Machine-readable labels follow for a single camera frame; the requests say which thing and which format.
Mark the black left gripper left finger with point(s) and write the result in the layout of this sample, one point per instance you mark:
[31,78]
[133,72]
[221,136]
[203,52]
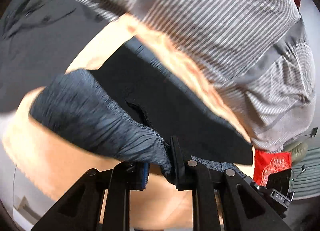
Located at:
[98,200]

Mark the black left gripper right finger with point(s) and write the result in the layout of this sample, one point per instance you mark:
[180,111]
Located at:
[222,200]

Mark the black pants with patterned waistband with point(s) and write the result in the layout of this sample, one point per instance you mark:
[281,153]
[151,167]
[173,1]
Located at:
[130,107]

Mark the red patterned cloth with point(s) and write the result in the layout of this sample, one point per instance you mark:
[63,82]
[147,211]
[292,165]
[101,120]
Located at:
[266,164]

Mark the olive green cushion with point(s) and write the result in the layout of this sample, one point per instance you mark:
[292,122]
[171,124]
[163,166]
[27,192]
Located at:
[297,151]

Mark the grey white striped bedsheet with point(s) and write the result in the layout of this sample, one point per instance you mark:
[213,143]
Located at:
[255,53]

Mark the dark grey garment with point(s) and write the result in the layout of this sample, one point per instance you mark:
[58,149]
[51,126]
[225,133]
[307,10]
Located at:
[41,38]

